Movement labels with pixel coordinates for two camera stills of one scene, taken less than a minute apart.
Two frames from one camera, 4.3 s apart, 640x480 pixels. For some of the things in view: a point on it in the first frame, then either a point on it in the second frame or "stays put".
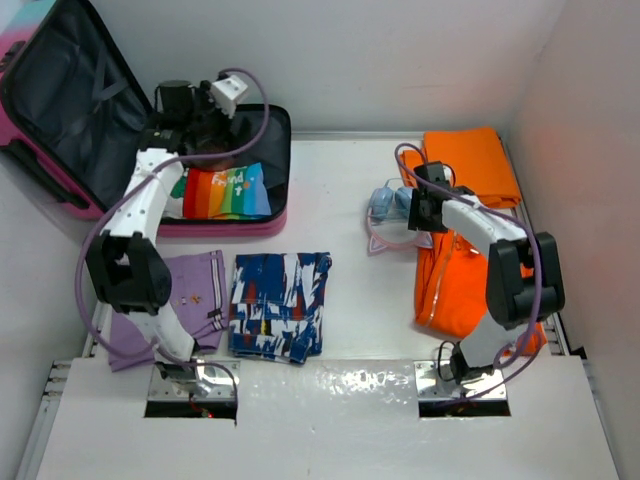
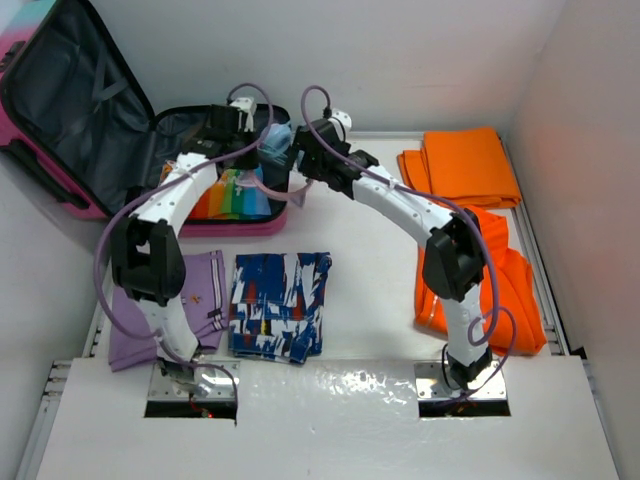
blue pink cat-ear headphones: [388, 220] -> [274, 144]
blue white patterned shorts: [276, 306] stays put
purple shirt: [198, 297] stays put
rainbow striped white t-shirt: [232, 192] stays put
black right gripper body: [418, 219] -> [309, 165]
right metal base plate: [434, 381] stays put
